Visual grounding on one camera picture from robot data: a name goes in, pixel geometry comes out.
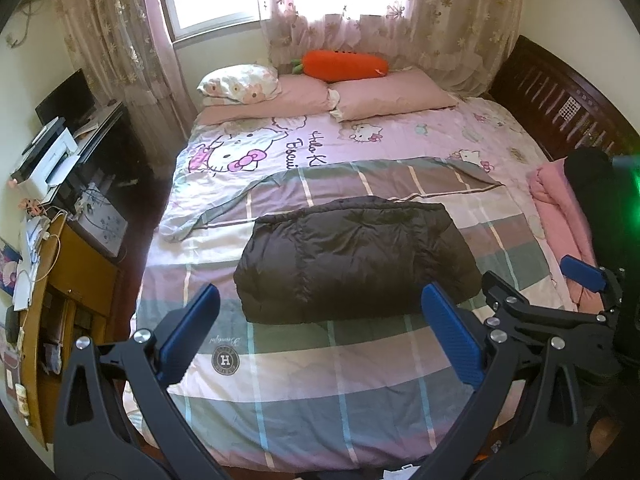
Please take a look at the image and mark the black monitor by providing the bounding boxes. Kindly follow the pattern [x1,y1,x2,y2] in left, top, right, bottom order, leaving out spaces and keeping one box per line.
[35,68,96,128]

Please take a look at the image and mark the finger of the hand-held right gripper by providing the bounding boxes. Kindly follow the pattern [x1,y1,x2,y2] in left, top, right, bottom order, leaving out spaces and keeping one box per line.
[560,255,626,311]
[480,270,621,343]

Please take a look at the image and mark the wall cable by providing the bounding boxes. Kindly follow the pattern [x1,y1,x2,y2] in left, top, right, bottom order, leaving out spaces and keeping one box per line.
[0,0,46,48]

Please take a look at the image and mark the floral pillow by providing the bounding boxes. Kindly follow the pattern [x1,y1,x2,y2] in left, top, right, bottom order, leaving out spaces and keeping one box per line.
[196,63,281,106]

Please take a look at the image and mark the pink pillow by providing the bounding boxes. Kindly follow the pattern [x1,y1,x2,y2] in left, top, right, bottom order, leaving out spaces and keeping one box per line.
[200,74,336,123]
[327,67,460,122]

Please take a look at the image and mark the wooden desk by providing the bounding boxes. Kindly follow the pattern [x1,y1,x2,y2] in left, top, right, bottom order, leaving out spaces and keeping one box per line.
[10,212,123,448]

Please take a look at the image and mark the dark wooden headboard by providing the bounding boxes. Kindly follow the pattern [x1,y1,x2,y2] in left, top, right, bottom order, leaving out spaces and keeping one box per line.
[487,35,640,161]

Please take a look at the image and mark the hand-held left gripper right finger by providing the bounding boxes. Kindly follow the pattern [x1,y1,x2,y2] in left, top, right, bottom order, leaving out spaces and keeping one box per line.
[421,282,593,480]

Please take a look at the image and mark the dark brown puffer jacket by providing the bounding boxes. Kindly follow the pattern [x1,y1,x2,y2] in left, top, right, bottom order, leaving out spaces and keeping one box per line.
[233,196,483,325]

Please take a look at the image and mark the white papers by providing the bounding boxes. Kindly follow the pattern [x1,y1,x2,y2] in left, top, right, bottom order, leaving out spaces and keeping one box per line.
[12,215,51,311]

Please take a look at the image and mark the white printer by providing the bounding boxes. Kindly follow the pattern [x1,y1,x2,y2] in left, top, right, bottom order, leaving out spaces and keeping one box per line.
[11,116,81,201]

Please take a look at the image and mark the plaid blanket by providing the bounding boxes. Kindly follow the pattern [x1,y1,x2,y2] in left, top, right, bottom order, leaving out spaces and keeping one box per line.
[122,156,576,471]

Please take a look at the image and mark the white floral panel box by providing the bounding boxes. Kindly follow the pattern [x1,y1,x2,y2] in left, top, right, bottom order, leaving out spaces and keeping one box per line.
[75,195,128,261]

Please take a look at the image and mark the floral lace curtain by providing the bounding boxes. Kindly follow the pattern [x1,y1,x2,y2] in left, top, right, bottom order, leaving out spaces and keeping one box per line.
[50,0,196,131]
[255,0,526,98]

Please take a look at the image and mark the black desk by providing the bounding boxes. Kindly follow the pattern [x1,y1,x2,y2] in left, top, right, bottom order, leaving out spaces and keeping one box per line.
[50,102,156,216]

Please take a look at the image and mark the pink folded blanket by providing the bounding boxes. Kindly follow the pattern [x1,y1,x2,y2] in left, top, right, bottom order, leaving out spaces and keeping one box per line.
[527,160,601,311]

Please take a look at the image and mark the pink cartoon bedsheet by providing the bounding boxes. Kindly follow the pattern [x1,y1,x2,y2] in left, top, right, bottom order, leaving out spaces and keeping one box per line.
[160,95,561,241]

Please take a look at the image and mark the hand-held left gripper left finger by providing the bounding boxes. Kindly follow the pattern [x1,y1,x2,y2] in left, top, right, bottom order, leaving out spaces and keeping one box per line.
[52,282,221,480]

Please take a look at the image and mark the orange carrot plush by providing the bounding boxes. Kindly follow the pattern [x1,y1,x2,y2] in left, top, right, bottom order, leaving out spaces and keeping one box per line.
[291,50,391,83]

